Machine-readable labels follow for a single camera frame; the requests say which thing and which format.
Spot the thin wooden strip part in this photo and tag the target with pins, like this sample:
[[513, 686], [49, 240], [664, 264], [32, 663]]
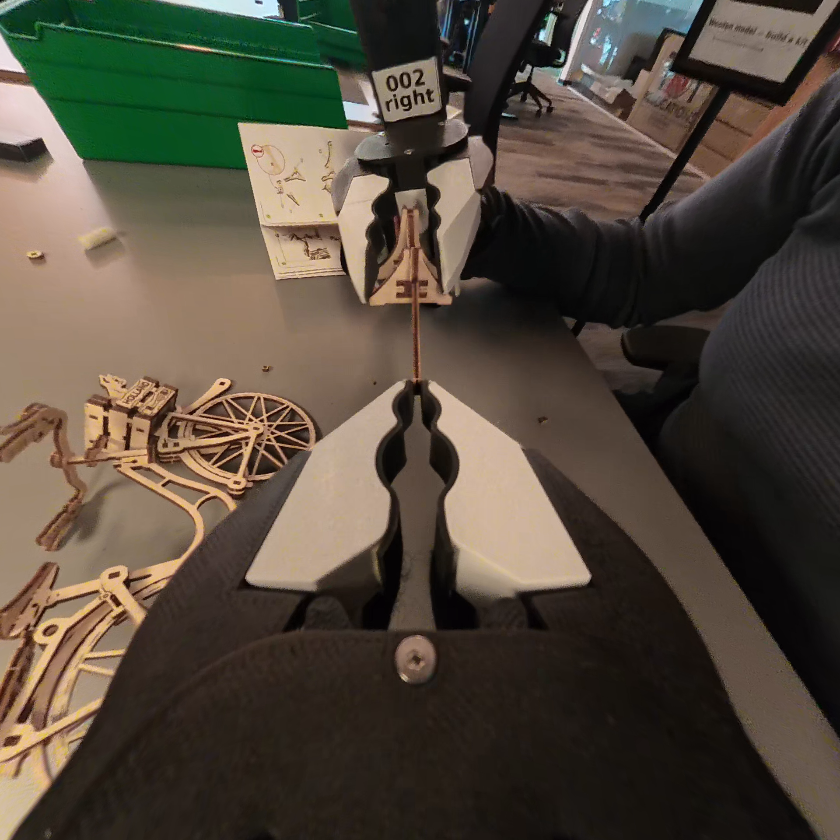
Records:
[[416, 341]]

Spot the person's torso in grey sweater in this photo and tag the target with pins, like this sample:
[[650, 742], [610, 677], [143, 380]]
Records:
[[774, 459]]

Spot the black framed sign stand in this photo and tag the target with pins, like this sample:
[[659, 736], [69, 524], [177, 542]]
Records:
[[754, 39]]

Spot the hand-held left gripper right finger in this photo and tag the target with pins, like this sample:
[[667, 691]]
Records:
[[512, 525]]

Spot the green plastic crate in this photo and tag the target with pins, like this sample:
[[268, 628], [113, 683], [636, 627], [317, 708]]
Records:
[[164, 98], [328, 33]]

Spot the person's right forearm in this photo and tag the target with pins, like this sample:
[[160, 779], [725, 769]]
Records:
[[623, 269]]

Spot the wooden kickstand assembly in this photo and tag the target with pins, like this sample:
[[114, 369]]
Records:
[[403, 285]]

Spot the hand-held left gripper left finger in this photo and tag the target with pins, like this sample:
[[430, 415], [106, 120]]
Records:
[[321, 525]]

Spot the paper instruction booklet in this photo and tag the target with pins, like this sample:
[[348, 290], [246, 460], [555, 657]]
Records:
[[289, 177]]

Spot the black chair armrest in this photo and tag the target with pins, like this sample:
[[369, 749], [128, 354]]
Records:
[[663, 354]]

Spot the wooden bicycle model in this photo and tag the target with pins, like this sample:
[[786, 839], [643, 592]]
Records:
[[239, 484]]

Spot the printed cardboard box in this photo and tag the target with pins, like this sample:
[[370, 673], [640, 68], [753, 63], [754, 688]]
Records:
[[682, 98]]

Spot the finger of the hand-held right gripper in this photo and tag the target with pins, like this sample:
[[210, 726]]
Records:
[[459, 223], [354, 236]]

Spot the dark flat box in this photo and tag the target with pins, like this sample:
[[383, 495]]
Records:
[[19, 149]]

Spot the small white crumpled scrap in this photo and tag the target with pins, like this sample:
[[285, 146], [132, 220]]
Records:
[[98, 238]]

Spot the wooden crate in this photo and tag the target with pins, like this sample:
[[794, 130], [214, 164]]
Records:
[[741, 124]]

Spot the black mesh office chair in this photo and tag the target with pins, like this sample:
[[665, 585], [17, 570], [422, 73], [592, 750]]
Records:
[[499, 65]]

